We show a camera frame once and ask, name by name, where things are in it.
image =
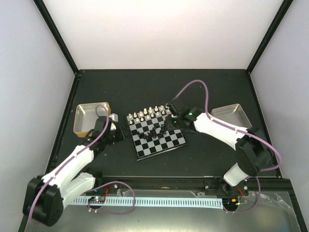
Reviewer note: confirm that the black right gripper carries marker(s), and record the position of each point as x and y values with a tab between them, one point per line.
181	128

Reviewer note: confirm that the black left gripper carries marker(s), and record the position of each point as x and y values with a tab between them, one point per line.
122	135

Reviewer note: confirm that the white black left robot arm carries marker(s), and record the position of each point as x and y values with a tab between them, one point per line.
47	196

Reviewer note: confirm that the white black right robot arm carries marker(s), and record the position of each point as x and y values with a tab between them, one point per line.
252	152

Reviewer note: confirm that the black white chessboard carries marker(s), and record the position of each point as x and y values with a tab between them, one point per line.
148	148

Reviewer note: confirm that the gold rimmed metal tin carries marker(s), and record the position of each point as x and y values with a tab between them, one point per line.
86	115

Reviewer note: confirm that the pink rimmed metal tin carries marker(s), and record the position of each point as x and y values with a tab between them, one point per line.
233	114

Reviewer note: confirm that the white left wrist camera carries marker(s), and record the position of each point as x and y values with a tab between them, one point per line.
113	119

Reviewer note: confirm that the white slotted cable duct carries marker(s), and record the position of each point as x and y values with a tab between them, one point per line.
214	203

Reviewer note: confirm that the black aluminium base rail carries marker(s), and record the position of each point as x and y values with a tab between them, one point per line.
196	183

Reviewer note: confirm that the left black frame post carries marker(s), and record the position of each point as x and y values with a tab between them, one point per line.
56	34

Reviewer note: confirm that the black frame post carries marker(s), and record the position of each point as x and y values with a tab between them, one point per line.
279	16
56	34

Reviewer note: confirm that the right black frame post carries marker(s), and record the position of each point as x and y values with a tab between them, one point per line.
279	16

